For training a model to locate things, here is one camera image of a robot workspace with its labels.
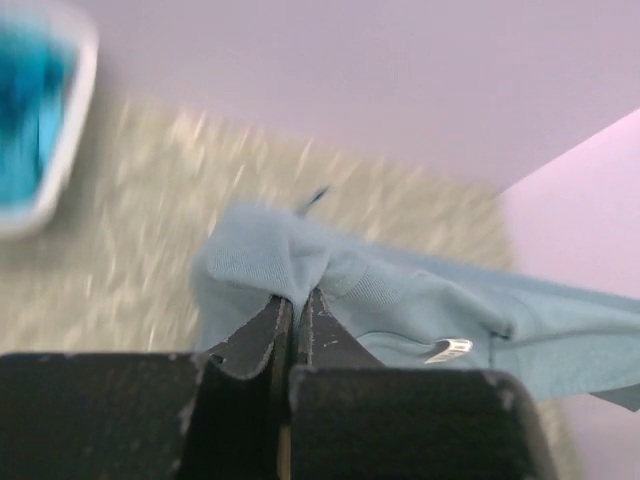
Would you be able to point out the grey-blue t shirt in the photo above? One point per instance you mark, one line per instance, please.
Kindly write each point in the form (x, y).
(418, 311)

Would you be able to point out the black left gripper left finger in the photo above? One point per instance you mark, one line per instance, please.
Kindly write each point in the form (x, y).
(169, 415)

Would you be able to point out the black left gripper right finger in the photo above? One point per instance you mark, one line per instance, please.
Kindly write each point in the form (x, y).
(351, 417)

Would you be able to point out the white plastic laundry basket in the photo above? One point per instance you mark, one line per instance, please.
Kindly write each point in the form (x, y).
(75, 28)

